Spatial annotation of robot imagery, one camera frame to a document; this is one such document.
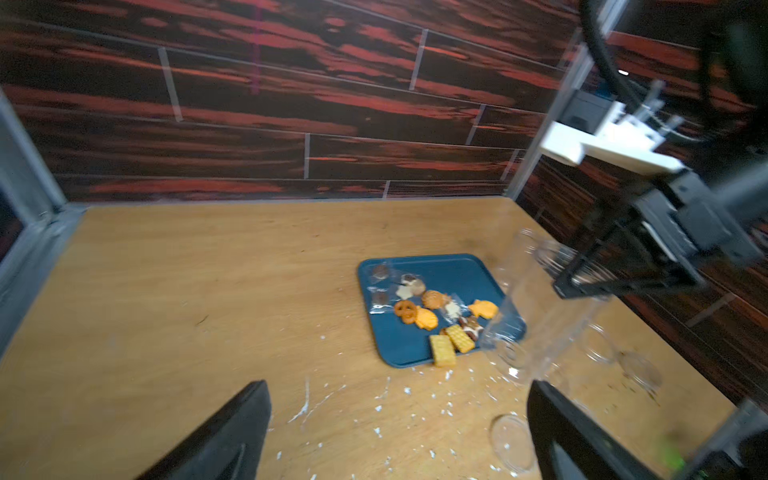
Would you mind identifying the clear plastic jar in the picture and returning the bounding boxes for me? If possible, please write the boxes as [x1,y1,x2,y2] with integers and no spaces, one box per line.
[578,324,619,365]

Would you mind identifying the wrapped dark chocolate cookie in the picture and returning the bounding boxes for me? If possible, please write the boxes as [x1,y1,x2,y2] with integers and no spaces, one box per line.
[369,261,392,284]

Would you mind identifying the blue plastic tray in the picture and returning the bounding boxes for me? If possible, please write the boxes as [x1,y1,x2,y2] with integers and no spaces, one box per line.
[357,254,504,368]

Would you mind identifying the yellow ridged corn snack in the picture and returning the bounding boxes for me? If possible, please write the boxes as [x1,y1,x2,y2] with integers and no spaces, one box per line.
[429,335,456,368]

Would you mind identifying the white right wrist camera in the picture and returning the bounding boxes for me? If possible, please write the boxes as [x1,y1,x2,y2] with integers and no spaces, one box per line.
[540,91,684,176]

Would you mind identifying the flower shaped butter cookie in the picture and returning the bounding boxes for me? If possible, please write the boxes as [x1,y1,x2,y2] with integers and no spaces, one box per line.
[421,290,451,310]

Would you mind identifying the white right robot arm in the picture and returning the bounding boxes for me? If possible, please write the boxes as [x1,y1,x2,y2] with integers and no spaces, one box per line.
[543,1,767,298]

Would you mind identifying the wrapped white flower cookie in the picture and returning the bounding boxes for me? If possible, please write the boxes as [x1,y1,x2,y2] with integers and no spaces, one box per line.
[395,284,414,300]

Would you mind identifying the round plain cookie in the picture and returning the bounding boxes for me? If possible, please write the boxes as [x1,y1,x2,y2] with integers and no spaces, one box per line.
[401,274,426,296]

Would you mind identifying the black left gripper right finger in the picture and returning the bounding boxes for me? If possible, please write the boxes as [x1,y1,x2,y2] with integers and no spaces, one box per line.
[526,380,657,479]

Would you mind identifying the brown star iced cookie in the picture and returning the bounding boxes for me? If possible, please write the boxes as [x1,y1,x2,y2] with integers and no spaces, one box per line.
[458,316,484,342]

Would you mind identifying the aluminium corner post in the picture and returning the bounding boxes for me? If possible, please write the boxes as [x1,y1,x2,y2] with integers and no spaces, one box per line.
[505,0,629,201]
[1,95,85,352]

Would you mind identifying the clear jar with yellow snacks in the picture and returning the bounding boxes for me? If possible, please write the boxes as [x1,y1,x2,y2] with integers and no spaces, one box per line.
[479,229,609,385]

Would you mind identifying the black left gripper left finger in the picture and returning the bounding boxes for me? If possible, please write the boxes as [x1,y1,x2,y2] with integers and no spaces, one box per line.
[140,380,272,479]

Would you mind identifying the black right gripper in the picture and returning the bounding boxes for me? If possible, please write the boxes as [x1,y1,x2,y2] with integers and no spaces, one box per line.
[553,170,762,299]

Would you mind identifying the aluminium corner post right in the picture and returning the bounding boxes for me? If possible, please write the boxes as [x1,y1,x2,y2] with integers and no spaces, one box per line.
[505,0,629,201]

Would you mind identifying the aluminium corner post left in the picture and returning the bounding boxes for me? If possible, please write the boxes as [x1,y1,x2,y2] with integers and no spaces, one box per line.
[1,95,85,352]

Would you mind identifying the wrapped brown round cookie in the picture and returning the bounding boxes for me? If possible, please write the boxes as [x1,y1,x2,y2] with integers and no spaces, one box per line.
[368,288,393,314]

